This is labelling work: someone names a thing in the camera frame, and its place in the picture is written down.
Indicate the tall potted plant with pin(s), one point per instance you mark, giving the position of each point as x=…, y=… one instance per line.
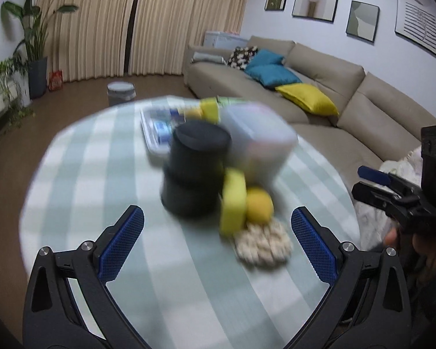
x=35, y=24

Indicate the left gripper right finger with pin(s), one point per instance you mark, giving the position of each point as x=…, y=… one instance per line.
x=366, y=304

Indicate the cream chenille loop pad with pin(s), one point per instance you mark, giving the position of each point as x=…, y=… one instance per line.
x=263, y=245

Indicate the white plastic tray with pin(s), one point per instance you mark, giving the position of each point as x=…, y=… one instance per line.
x=148, y=115

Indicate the teal cushion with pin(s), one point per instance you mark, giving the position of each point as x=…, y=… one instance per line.
x=265, y=57
x=272, y=76

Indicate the black white patterned cushion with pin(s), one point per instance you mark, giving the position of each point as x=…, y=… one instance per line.
x=241, y=57

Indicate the teal cushion front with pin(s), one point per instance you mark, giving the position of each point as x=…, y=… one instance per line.
x=272, y=76

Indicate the green abstract picture frame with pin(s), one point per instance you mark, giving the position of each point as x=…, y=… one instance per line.
x=362, y=21

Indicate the green checked tablecloth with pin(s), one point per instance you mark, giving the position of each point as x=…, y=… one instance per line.
x=182, y=285

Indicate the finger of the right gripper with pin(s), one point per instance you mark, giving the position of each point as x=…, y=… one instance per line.
x=383, y=178

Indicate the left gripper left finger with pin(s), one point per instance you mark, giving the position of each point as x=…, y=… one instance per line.
x=51, y=317

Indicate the translucent white plastic container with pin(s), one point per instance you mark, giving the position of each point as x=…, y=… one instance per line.
x=261, y=141

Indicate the red bag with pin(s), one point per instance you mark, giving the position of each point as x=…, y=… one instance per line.
x=56, y=80

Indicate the black cylindrical container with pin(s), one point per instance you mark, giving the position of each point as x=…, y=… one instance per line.
x=194, y=170

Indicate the white storage box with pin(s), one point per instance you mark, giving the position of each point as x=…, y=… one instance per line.
x=223, y=40

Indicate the yellow rectangular sponge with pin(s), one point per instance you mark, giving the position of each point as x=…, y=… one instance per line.
x=233, y=202

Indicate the small trailing plant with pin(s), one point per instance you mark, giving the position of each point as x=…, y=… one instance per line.
x=13, y=70

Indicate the teal cushion back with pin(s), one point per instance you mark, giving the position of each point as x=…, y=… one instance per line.
x=265, y=57

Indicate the yellow sponge block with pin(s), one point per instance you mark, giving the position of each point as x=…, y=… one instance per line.
x=210, y=110

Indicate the beige curtains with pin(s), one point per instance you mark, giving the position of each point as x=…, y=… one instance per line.
x=107, y=38

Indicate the striped picture frame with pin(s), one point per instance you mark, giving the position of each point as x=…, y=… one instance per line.
x=416, y=21

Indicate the person's right hand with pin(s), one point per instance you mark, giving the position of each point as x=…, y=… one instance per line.
x=422, y=248

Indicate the yellow cushion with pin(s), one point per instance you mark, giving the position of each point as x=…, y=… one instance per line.
x=309, y=98

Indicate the small blue white box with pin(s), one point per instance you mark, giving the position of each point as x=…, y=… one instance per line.
x=162, y=132

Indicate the grey folded blanket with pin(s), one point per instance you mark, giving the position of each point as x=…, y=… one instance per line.
x=204, y=57

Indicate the beige leather sofa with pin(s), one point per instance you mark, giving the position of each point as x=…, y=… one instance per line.
x=351, y=116

